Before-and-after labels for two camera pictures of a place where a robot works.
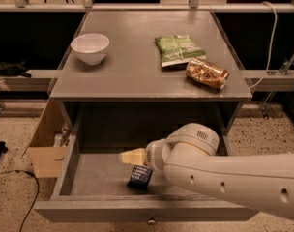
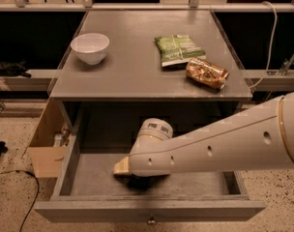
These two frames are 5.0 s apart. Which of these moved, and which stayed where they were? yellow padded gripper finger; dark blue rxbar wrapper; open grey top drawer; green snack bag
Moved: yellow padded gripper finger
Stayed: dark blue rxbar wrapper; open grey top drawer; green snack bag
